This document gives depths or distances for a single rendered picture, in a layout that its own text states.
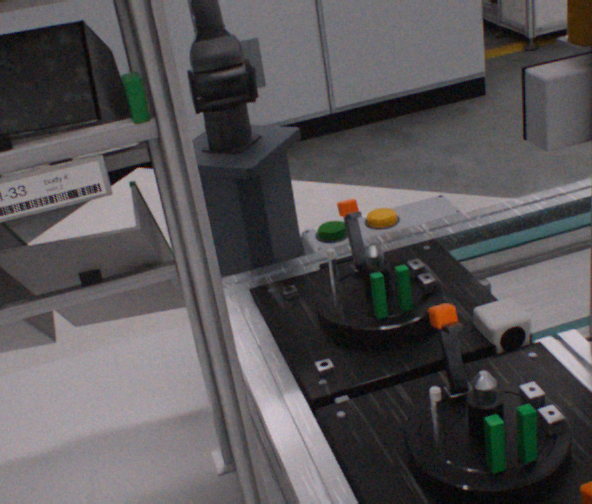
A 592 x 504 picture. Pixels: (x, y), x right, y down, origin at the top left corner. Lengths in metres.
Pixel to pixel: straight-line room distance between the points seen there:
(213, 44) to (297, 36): 2.84
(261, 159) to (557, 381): 0.52
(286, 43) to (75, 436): 3.09
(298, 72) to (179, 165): 3.44
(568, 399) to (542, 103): 0.27
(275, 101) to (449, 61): 0.86
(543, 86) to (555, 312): 0.34
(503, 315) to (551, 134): 0.20
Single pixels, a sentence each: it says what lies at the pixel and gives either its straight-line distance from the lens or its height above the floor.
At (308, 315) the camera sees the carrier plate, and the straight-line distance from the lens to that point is 0.99.
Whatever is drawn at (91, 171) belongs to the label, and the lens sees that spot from 0.61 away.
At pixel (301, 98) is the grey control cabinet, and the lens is 4.09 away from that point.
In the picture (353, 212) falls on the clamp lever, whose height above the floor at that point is 1.06.
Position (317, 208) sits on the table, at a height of 0.86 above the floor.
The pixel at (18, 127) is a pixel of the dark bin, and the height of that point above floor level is 1.31.
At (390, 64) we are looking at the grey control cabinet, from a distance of 4.20.
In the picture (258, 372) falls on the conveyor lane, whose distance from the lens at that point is 0.93.
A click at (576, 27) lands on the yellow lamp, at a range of 0.82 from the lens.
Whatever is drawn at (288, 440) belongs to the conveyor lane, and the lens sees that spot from 0.84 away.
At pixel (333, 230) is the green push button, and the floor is 0.97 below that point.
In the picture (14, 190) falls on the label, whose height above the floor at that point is 1.29.
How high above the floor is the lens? 1.50
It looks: 28 degrees down
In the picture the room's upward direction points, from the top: 9 degrees counter-clockwise
